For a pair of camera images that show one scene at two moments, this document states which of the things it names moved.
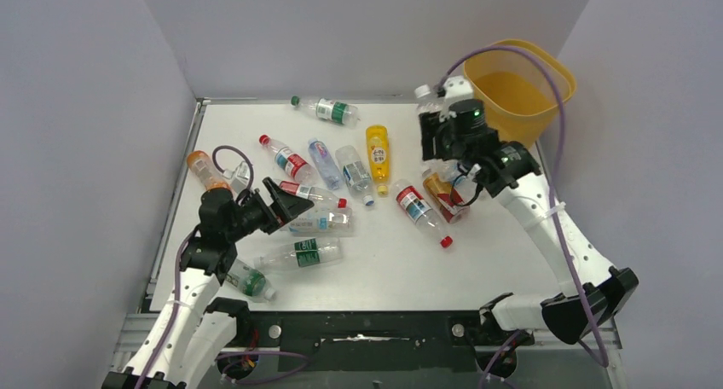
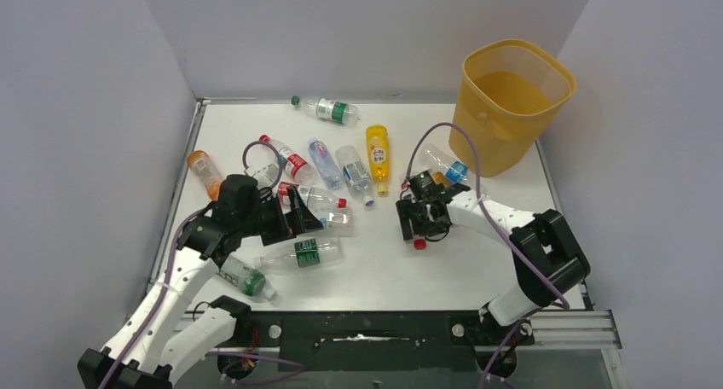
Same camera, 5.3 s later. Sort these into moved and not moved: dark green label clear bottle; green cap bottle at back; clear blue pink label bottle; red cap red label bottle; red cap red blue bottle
Moved: red cap red blue bottle
Not moved: clear blue pink label bottle; red cap red label bottle; dark green label clear bottle; green cap bottle at back
